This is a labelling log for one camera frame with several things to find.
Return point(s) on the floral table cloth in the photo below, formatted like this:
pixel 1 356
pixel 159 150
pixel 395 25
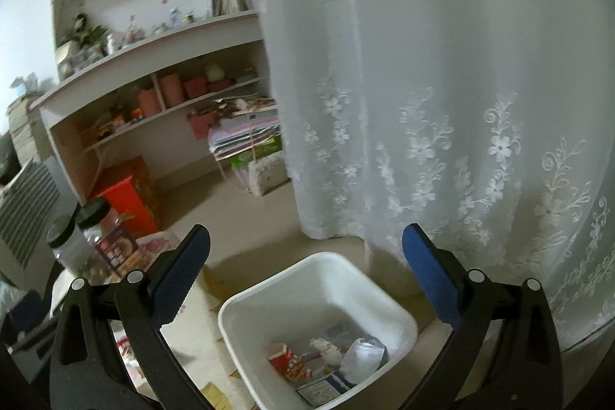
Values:
pixel 197 342

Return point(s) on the clear jar with black lid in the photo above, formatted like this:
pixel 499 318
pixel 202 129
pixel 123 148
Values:
pixel 72 246

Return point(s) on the green box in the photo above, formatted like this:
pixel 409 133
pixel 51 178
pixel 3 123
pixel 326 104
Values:
pixel 262 148

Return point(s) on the small green plant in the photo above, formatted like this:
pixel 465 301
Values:
pixel 89 34

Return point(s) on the stack of papers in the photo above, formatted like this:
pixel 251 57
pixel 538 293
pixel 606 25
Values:
pixel 245 126

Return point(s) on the red instant noodle cup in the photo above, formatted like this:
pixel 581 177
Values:
pixel 286 359

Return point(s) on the blue white drink carton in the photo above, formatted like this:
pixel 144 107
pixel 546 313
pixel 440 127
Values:
pixel 326 388

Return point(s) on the white bookshelf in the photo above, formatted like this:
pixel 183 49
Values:
pixel 158 49

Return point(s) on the white plastic bin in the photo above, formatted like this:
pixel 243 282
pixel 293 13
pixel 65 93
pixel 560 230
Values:
pixel 312 290

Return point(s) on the white lace curtain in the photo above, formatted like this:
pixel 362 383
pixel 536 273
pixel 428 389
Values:
pixel 432 78

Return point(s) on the low pink basket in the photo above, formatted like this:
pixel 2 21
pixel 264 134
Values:
pixel 195 87

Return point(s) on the hanging pink basket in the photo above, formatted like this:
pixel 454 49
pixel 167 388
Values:
pixel 202 125

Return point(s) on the clear storage drawers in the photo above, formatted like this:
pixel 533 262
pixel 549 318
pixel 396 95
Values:
pixel 79 62

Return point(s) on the tissue box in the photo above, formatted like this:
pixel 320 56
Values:
pixel 24 86

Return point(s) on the pale fluffy ball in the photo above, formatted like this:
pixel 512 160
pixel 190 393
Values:
pixel 215 72

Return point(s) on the tall pink pot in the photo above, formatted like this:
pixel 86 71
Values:
pixel 150 103

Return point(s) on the purple label jar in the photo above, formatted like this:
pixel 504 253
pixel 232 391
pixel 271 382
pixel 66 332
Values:
pixel 115 246

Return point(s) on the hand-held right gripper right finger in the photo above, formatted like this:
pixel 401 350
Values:
pixel 427 275

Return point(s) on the white pill bottle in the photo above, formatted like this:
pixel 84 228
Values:
pixel 112 45

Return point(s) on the pink cylinder container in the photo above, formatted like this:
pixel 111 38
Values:
pixel 172 90

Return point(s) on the red cardboard box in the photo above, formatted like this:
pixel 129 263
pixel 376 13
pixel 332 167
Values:
pixel 127 194

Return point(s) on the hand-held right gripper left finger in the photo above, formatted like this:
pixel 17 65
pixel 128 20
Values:
pixel 185 263

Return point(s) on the stack of old books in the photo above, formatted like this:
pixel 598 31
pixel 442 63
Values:
pixel 26 131

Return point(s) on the red white snack packet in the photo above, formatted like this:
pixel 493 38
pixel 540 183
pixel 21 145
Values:
pixel 128 359

